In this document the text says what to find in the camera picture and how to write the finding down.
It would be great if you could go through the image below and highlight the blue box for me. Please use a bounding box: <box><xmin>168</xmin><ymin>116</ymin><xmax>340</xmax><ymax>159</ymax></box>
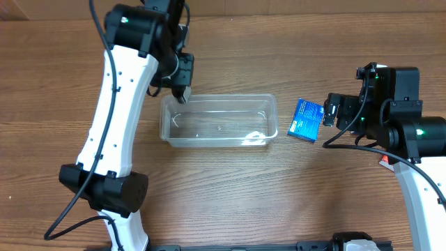
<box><xmin>288</xmin><ymin>98</ymin><xmax>324</xmax><ymax>143</ymax></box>

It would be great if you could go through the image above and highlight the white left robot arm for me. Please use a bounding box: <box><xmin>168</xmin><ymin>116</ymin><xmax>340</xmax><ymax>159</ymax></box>
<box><xmin>59</xmin><ymin>0</ymin><xmax>194</xmax><ymax>250</ymax></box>

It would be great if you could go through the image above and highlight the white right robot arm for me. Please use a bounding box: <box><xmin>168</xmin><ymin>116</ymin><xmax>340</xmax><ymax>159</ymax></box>
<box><xmin>288</xmin><ymin>62</ymin><xmax>445</xmax><ymax>250</ymax></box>

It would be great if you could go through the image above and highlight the clear plastic container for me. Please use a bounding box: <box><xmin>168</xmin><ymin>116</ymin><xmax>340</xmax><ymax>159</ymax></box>
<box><xmin>160</xmin><ymin>94</ymin><xmax>278</xmax><ymax>148</ymax></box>

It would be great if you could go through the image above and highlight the red packet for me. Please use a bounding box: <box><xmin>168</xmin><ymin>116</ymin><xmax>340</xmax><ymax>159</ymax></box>
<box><xmin>378</xmin><ymin>155</ymin><xmax>394</xmax><ymax>172</ymax></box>

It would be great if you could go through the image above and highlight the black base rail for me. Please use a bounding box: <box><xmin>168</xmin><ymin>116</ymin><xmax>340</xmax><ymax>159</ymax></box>
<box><xmin>148</xmin><ymin>231</ymin><xmax>394</xmax><ymax>251</ymax></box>

